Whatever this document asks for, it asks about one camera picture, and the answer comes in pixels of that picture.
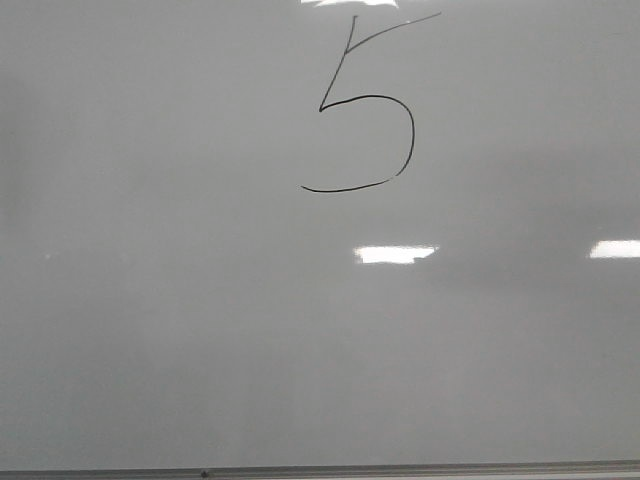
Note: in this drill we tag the white whiteboard with aluminium frame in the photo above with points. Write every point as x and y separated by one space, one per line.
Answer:
253 233

